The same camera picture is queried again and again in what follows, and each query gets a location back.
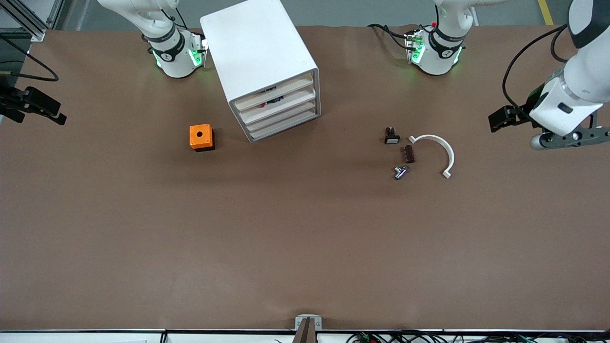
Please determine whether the base connector box green light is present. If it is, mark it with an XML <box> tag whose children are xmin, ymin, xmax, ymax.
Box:
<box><xmin>190</xmin><ymin>31</ymin><xmax>209</xmax><ymax>67</ymax></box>
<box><xmin>405</xmin><ymin>29</ymin><xmax>425</xmax><ymax>65</ymax></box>

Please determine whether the aluminium frame profile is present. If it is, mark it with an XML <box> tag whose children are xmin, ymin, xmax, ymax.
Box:
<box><xmin>0</xmin><ymin>0</ymin><xmax>65</xmax><ymax>42</ymax></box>

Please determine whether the black cable bundle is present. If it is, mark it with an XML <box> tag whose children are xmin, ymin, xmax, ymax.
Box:
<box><xmin>346</xmin><ymin>331</ymin><xmax>610</xmax><ymax>343</ymax></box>

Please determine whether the orange box with hole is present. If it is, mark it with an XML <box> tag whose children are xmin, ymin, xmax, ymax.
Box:
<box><xmin>189</xmin><ymin>124</ymin><xmax>215</xmax><ymax>152</ymax></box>

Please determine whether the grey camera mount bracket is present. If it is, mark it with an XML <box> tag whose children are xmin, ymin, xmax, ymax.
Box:
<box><xmin>295</xmin><ymin>314</ymin><xmax>322</xmax><ymax>343</ymax></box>

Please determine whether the black base cable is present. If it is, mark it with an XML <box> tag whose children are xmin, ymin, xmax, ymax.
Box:
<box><xmin>367</xmin><ymin>24</ymin><xmax>410</xmax><ymax>50</ymax></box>

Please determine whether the white curved plastic bracket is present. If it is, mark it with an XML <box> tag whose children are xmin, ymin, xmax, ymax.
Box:
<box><xmin>408</xmin><ymin>134</ymin><xmax>455</xmax><ymax>179</ymax></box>

